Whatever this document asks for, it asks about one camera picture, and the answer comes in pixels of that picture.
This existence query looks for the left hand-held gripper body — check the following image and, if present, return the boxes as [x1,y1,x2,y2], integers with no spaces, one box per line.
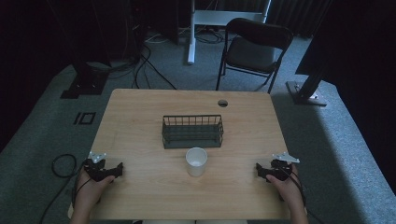
[83,151,110,183]

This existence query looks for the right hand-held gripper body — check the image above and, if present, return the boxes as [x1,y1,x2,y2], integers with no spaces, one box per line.
[268,151,301,183]

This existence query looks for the white cup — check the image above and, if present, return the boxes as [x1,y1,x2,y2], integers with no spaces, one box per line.
[185,147,208,178]

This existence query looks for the black wire basket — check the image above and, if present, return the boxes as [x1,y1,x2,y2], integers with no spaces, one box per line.
[161,114,225,150]

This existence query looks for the person's right hand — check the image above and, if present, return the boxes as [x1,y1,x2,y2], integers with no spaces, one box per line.
[265,163,305,207]

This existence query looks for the person's left hand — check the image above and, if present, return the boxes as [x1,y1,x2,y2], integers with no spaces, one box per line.
[74,169,116,207]

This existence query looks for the black stand with metal foot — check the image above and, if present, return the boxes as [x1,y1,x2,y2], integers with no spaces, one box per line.
[285,60,329,107]

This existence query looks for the black stand base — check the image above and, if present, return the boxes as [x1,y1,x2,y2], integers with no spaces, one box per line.
[60,60,110,100]

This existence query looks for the black folding chair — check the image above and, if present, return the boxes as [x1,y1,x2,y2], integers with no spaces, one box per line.
[215,17,294,94]

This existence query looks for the dark curtain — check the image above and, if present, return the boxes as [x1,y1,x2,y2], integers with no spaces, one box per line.
[269,0,332,37]

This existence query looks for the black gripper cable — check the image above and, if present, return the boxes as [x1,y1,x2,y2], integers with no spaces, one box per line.
[39,153,92,224]
[278,162,326,224]

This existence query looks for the black floor cables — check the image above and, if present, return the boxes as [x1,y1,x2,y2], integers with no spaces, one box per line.
[106,29,177,91]

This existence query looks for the white desk frame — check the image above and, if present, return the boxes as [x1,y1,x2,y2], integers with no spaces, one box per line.
[186,0,273,65]

